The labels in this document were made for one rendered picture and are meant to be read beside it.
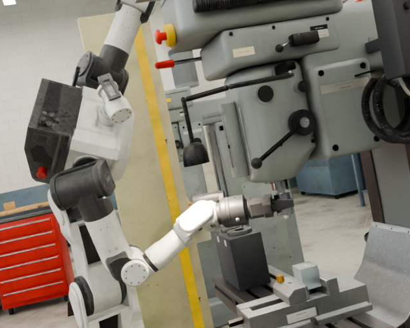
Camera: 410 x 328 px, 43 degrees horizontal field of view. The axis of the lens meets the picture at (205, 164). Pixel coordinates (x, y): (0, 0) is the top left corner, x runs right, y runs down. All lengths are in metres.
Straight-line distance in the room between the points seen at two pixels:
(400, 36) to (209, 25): 0.46
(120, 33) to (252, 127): 0.58
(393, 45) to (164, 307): 2.37
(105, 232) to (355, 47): 0.86
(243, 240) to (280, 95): 0.62
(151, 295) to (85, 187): 1.90
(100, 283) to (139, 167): 1.40
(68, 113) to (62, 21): 9.23
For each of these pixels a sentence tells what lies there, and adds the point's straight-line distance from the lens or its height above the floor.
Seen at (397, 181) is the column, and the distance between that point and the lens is 1.67.
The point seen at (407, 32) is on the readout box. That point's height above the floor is 1.61.
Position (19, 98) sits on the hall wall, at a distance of 10.49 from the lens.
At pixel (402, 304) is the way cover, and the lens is 1.61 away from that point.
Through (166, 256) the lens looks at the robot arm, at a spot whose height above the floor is 1.15.
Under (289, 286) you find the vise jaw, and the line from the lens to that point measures 1.45.
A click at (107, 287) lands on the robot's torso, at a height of 1.03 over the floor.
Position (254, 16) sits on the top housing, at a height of 1.75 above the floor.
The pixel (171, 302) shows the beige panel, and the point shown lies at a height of 0.52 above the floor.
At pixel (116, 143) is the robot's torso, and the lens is 1.51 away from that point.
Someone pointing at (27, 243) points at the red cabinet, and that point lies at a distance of 5.94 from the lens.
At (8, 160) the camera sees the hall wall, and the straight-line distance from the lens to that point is 10.43.
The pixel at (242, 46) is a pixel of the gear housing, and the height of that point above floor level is 1.68.
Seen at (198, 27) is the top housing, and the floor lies 1.74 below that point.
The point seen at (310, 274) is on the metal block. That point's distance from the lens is 1.47.
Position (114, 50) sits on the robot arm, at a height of 1.80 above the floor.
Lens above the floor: 1.47
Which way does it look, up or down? 3 degrees down
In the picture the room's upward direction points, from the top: 12 degrees counter-clockwise
